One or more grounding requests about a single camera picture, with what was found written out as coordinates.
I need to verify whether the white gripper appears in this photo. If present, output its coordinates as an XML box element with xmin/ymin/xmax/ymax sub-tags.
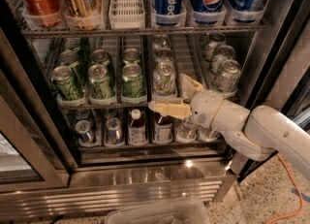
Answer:
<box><xmin>148</xmin><ymin>73</ymin><xmax>224</xmax><ymax>128</ymax></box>

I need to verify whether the white 7up can front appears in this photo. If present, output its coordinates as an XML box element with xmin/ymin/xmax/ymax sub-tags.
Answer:
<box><xmin>153</xmin><ymin>61</ymin><xmax>175</xmax><ymax>96</ymax></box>

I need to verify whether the white 7up can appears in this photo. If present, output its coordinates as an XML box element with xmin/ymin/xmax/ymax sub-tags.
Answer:
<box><xmin>155</xmin><ymin>48</ymin><xmax>173</xmax><ymax>63</ymax></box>
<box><xmin>152</xmin><ymin>35</ymin><xmax>171</xmax><ymax>49</ymax></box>
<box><xmin>153</xmin><ymin>61</ymin><xmax>175</xmax><ymax>96</ymax></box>

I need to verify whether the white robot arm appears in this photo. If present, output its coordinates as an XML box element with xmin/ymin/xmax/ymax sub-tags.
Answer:
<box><xmin>148</xmin><ymin>74</ymin><xmax>310</xmax><ymax>179</ymax></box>

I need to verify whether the white 7up can middle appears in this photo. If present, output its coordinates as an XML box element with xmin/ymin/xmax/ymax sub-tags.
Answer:
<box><xmin>155</xmin><ymin>48</ymin><xmax>173</xmax><ymax>63</ymax></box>

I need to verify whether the white diet can front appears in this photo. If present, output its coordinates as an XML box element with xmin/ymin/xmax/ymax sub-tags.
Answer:
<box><xmin>212</xmin><ymin>59</ymin><xmax>241</xmax><ymax>93</ymax></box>

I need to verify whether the white diet can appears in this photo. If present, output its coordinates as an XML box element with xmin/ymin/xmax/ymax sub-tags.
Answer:
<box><xmin>209</xmin><ymin>45</ymin><xmax>235</xmax><ymax>76</ymax></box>
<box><xmin>212</xmin><ymin>59</ymin><xmax>241</xmax><ymax>93</ymax></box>
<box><xmin>200</xmin><ymin>32</ymin><xmax>226</xmax><ymax>61</ymax></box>

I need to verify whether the green can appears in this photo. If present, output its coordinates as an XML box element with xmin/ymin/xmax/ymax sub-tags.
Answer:
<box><xmin>51</xmin><ymin>66</ymin><xmax>83</xmax><ymax>101</ymax></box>
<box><xmin>90</xmin><ymin>49</ymin><xmax>113</xmax><ymax>70</ymax></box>
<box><xmin>122</xmin><ymin>63</ymin><xmax>145</xmax><ymax>98</ymax></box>
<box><xmin>57</xmin><ymin>49</ymin><xmax>87</xmax><ymax>88</ymax></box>
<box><xmin>88</xmin><ymin>64</ymin><xmax>115</xmax><ymax>100</ymax></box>
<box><xmin>122</xmin><ymin>48</ymin><xmax>140</xmax><ymax>65</ymax></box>
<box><xmin>64</xmin><ymin>38</ymin><xmax>83</xmax><ymax>52</ymax></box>

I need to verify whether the white 7up can back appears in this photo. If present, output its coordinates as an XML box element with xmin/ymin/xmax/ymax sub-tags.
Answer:
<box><xmin>152</xmin><ymin>35</ymin><xmax>171</xmax><ymax>49</ymax></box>

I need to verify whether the white diet can back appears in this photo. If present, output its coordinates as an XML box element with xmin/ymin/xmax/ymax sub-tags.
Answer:
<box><xmin>200</xmin><ymin>32</ymin><xmax>226</xmax><ymax>61</ymax></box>

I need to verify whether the white diet can middle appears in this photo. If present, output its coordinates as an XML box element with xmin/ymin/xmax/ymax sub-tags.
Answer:
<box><xmin>209</xmin><ymin>45</ymin><xmax>235</xmax><ymax>76</ymax></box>

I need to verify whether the silver blue can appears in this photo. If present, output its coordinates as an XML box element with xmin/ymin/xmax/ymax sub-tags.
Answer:
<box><xmin>75</xmin><ymin>120</ymin><xmax>95</xmax><ymax>144</ymax></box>
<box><xmin>76</xmin><ymin>109</ymin><xmax>91</xmax><ymax>120</ymax></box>
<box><xmin>106</xmin><ymin>117</ymin><xmax>123</xmax><ymax>145</ymax></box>

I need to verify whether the silver blue can back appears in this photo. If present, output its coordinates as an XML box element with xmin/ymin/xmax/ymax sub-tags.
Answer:
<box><xmin>76</xmin><ymin>109</ymin><xmax>91</xmax><ymax>120</ymax></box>

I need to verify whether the silver blue can front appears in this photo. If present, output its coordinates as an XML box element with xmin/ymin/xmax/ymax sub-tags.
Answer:
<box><xmin>75</xmin><ymin>120</ymin><xmax>95</xmax><ymax>144</ymax></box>

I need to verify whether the stainless steel fridge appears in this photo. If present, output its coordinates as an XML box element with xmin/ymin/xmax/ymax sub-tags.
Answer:
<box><xmin>0</xmin><ymin>0</ymin><xmax>309</xmax><ymax>220</ymax></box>

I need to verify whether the green can front left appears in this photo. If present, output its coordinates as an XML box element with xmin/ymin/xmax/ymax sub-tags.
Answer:
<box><xmin>51</xmin><ymin>66</ymin><xmax>83</xmax><ymax>101</ymax></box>

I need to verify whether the green can left middle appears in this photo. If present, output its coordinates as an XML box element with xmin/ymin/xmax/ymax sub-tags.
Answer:
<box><xmin>57</xmin><ymin>49</ymin><xmax>87</xmax><ymax>88</ymax></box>

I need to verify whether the green can left back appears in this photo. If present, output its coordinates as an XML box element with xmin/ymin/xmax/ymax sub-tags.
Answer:
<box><xmin>64</xmin><ymin>38</ymin><xmax>83</xmax><ymax>52</ymax></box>

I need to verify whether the brown tea bottle right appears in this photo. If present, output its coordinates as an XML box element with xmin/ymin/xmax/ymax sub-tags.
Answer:
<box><xmin>153</xmin><ymin>113</ymin><xmax>172</xmax><ymax>144</ymax></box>

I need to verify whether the brown tea bottle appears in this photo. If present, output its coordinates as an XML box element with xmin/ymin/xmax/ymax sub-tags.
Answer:
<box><xmin>153</xmin><ymin>113</ymin><xmax>172</xmax><ymax>144</ymax></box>
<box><xmin>128</xmin><ymin>109</ymin><xmax>146</xmax><ymax>145</ymax></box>

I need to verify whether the clear water bottle left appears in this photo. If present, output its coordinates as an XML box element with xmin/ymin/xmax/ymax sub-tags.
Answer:
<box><xmin>176</xmin><ymin>118</ymin><xmax>197</xmax><ymax>143</ymax></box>

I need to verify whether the clear water bottle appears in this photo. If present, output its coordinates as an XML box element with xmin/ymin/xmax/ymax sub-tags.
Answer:
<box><xmin>198</xmin><ymin>127</ymin><xmax>220</xmax><ymax>142</ymax></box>
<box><xmin>176</xmin><ymin>118</ymin><xmax>197</xmax><ymax>143</ymax></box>

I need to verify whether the clear water bottle right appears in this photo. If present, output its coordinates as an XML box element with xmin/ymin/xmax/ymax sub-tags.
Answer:
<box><xmin>198</xmin><ymin>127</ymin><xmax>220</xmax><ymax>142</ymax></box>

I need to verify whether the empty white middle tray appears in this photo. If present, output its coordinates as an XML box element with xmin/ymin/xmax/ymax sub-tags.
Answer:
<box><xmin>170</xmin><ymin>34</ymin><xmax>205</xmax><ymax>90</ymax></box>

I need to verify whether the brown tea bottle left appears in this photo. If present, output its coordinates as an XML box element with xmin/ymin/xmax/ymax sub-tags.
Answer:
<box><xmin>128</xmin><ymin>109</ymin><xmax>146</xmax><ymax>145</ymax></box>

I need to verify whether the clear plastic bin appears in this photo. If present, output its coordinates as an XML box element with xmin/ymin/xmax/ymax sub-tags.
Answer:
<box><xmin>105</xmin><ymin>198</ymin><xmax>209</xmax><ymax>224</ymax></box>

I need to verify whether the orange power cable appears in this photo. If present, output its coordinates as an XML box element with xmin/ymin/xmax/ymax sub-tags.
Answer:
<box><xmin>264</xmin><ymin>153</ymin><xmax>305</xmax><ymax>224</ymax></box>

